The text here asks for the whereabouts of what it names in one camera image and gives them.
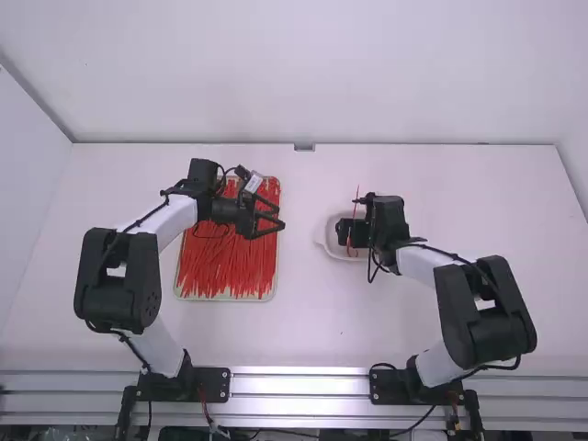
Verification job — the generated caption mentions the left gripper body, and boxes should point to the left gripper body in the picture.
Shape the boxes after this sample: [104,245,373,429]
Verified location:
[235,190,261,242]

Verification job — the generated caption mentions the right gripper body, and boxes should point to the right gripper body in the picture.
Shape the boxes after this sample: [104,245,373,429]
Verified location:
[334,217,372,248]

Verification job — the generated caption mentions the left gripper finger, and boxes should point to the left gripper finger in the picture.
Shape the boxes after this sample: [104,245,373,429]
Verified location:
[252,192,280,218]
[250,214,287,241]

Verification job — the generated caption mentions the orange cable tie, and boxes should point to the orange cable tie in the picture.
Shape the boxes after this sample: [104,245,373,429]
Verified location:
[345,185,364,259]

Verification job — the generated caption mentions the white dish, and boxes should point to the white dish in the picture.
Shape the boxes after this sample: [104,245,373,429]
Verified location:
[313,209,374,264]

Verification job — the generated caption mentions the pale tray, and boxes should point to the pale tray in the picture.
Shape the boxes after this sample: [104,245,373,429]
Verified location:
[173,173,285,303]

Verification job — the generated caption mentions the silver rails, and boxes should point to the silver rails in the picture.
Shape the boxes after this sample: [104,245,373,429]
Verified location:
[0,367,588,433]

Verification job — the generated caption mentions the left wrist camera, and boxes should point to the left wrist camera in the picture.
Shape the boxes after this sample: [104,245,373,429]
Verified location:
[240,171,264,195]

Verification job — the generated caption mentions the row of orange cable ties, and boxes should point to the row of orange cable ties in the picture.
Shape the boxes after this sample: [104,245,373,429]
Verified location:
[176,176,282,300]

